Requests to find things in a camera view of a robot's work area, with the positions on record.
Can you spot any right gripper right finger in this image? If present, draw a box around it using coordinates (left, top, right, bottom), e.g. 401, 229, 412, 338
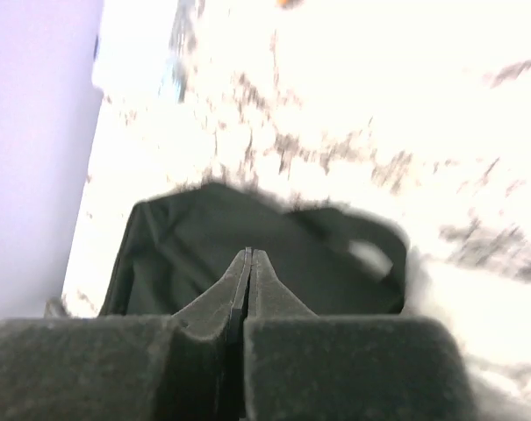
243, 250, 478, 421

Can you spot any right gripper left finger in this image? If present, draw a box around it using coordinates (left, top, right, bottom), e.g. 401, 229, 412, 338
0, 250, 252, 420

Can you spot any black student backpack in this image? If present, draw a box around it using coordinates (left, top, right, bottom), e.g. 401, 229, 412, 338
97, 182, 412, 318

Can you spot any orange utility knife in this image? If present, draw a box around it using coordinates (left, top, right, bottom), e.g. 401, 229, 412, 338
276, 0, 300, 8

